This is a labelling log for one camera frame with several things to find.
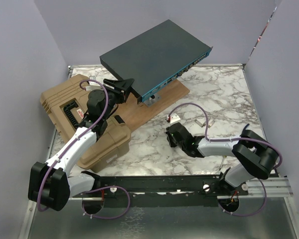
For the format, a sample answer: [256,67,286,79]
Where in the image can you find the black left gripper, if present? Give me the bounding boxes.
[102,79,135,120]

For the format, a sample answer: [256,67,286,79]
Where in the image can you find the silver sfp module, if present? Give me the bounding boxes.
[195,120,206,127]
[208,120,215,128]

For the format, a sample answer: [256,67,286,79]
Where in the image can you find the dark grey network switch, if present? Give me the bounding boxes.
[100,20,212,103]

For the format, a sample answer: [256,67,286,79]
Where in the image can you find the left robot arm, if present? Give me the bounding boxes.
[28,79,134,212]

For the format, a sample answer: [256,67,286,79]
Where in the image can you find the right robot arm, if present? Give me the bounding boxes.
[165,123,281,195]

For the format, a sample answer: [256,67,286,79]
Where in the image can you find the wooden base board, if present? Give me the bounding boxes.
[115,80,190,132]

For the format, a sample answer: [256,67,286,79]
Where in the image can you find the black yellow screwdriver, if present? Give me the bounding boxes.
[219,156,227,170]

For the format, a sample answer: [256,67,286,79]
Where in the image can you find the tan plastic tool case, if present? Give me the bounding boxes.
[40,74,131,172]

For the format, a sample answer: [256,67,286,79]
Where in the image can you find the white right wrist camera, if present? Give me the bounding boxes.
[166,113,181,125]

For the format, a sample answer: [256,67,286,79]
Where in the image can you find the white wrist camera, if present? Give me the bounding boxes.
[166,113,181,125]
[85,81,102,91]

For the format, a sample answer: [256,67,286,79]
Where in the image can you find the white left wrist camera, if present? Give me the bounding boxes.
[85,81,102,91]

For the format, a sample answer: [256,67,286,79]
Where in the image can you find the silver metal switch stand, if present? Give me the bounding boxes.
[144,93,160,107]

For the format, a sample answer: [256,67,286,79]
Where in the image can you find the black metal mounting rail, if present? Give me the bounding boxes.
[87,175,248,208]

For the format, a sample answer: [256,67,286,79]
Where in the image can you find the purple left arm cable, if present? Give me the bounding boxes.
[36,79,109,212]

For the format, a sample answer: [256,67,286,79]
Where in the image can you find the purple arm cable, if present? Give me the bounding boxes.
[36,79,109,212]
[168,102,283,175]

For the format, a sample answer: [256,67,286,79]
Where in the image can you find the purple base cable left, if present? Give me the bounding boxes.
[82,185,132,221]

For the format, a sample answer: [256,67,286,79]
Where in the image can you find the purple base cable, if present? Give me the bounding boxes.
[82,185,132,221]
[220,178,268,217]

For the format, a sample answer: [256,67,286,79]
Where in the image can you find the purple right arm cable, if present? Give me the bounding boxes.
[168,102,283,175]

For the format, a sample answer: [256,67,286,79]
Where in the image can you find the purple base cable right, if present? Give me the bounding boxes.
[220,178,268,217]

